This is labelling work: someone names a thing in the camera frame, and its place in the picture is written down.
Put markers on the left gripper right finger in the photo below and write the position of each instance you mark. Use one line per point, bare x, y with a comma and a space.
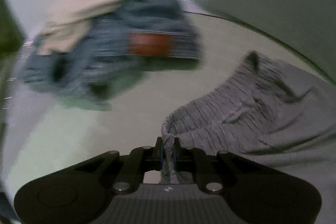
177, 154

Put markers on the grey sweatpants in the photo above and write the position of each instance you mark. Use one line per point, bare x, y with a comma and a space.
270, 112

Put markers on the olive green curtain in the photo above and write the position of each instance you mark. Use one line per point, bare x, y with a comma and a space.
11, 41

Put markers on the blue denim jeans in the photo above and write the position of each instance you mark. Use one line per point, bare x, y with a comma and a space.
117, 45

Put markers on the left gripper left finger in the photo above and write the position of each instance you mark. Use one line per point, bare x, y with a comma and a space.
158, 154

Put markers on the green grid cutting mat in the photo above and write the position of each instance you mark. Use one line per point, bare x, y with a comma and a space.
44, 134

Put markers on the beige cloth garment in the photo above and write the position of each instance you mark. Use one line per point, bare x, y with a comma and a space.
68, 21

